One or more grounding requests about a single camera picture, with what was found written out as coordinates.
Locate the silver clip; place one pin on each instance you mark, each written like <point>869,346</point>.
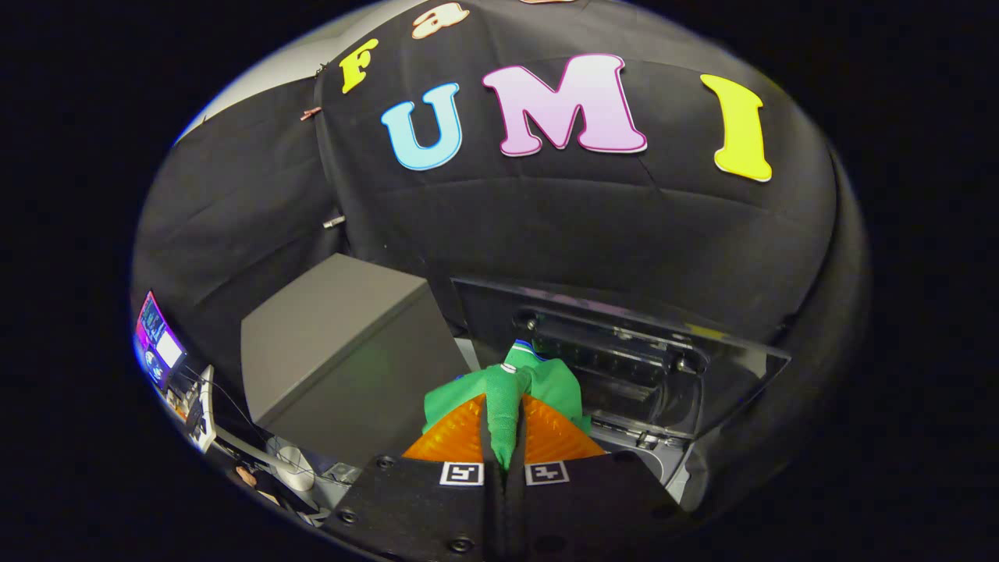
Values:
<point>334,222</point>

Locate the computer monitor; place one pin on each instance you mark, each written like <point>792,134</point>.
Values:
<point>160,343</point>

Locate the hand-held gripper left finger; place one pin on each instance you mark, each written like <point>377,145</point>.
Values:
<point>437,515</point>

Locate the pink clip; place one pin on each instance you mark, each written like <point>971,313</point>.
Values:
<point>310,114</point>

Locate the black backdrop cloth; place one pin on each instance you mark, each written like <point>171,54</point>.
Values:
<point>562,226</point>

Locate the grey cabinet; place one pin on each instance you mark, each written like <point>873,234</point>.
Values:
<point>343,351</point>

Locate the white round device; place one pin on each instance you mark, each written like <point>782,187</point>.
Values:
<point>293,467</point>

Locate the green polo shirt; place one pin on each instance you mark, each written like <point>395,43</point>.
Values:
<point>503,398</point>

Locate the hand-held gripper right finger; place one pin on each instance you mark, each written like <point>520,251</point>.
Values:
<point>577,515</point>

